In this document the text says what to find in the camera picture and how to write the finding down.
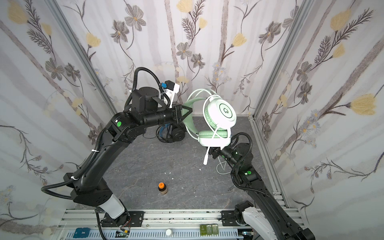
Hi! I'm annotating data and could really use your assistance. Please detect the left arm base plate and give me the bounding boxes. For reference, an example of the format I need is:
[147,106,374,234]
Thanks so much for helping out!
[101,211,145,228]

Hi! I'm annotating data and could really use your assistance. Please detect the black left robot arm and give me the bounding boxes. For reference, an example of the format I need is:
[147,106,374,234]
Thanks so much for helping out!
[64,87,193,220]

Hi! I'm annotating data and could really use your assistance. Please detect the black corrugated left conduit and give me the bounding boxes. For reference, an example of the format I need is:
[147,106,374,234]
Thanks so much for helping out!
[40,66,164,240]

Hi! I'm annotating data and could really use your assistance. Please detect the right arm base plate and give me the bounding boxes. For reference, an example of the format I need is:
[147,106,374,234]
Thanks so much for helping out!
[220,208,261,228]

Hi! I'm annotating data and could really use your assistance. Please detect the white round cap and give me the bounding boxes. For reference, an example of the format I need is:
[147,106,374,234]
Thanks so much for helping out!
[166,229,173,237]

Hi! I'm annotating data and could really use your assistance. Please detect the mint green headphones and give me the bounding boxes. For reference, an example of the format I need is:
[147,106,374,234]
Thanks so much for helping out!
[183,89,237,149]

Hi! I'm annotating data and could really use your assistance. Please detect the aluminium mounting rail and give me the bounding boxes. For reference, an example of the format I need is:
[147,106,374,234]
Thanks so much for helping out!
[53,210,264,240]

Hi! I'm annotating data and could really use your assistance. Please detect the black blue headphones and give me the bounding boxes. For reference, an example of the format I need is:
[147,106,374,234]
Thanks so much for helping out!
[156,124,187,144]

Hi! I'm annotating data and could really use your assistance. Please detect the left corner aluminium profile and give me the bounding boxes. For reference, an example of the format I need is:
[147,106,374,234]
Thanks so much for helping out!
[45,0,118,115]

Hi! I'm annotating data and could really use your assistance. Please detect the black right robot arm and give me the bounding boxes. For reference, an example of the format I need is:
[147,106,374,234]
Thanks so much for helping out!
[208,143,315,240]

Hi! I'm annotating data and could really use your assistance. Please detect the corner aluminium profile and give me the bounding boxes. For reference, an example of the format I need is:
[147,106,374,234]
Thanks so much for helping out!
[45,0,118,115]
[252,0,315,118]

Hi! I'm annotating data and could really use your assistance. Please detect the right corner aluminium profile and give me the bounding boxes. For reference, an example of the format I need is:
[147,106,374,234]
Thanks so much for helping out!
[252,0,315,118]

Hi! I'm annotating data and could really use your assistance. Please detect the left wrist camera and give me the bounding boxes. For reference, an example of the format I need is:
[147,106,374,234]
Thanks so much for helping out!
[161,80,180,108]

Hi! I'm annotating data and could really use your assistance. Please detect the small orange cap bottle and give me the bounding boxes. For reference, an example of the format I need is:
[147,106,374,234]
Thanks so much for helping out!
[158,183,168,195]

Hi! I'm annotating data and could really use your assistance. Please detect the blue box on rail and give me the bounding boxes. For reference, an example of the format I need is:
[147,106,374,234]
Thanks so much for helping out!
[73,228,91,239]

